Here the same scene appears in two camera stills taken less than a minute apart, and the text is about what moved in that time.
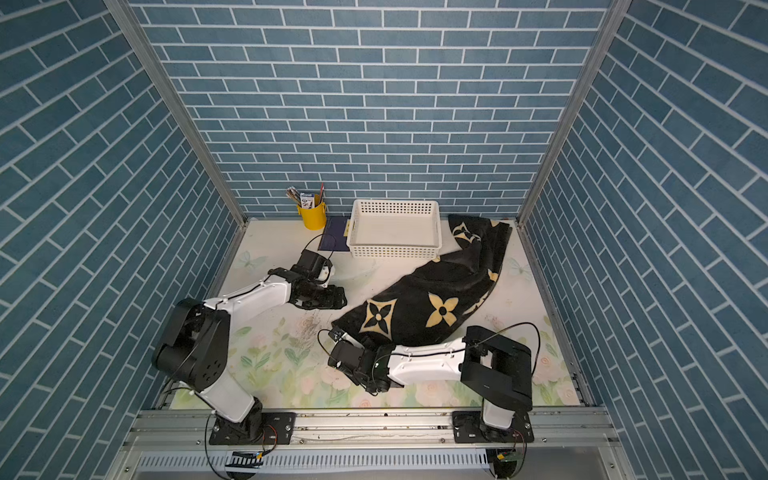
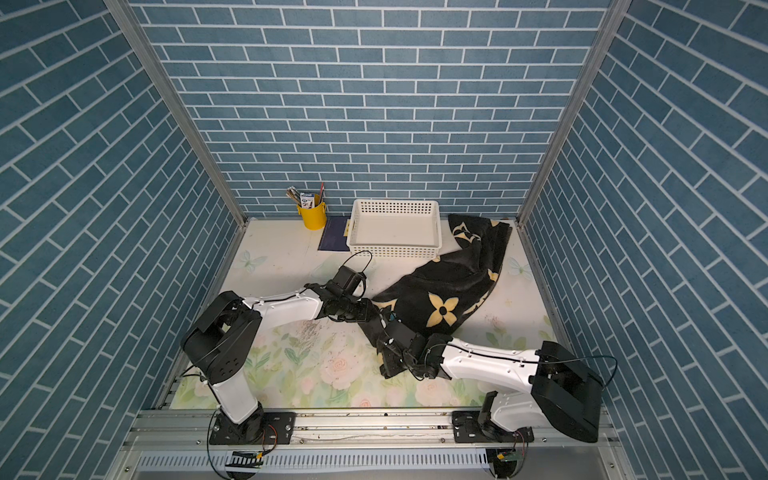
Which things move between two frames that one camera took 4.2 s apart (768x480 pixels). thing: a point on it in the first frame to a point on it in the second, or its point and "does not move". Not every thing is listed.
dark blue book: (333, 236) does not move
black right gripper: (369, 346) to (390, 366)
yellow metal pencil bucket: (314, 218) does not move
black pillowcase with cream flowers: (434, 303) does not move
